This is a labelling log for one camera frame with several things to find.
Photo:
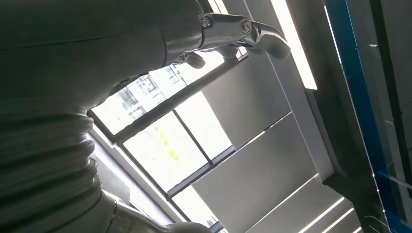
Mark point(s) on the large framed window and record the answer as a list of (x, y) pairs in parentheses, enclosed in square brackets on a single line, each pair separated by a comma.
[(167, 151)]

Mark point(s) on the ceiling light strip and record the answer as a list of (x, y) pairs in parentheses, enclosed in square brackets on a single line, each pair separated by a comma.
[(296, 48), (219, 5)]

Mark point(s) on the blue ceiling beam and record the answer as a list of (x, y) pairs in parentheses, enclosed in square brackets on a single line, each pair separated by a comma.
[(357, 80)]

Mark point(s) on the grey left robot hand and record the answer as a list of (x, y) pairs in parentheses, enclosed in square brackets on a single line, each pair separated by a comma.
[(80, 48)]

